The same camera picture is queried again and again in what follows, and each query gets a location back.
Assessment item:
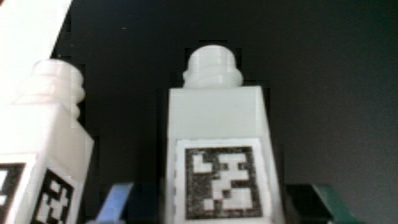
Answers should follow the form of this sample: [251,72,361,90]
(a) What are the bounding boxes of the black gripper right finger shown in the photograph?
[285,184,363,224]

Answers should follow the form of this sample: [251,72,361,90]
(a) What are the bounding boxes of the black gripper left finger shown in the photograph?
[88,182,134,224]

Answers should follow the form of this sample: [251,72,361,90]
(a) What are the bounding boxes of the white table leg with tag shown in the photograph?
[164,45,287,224]

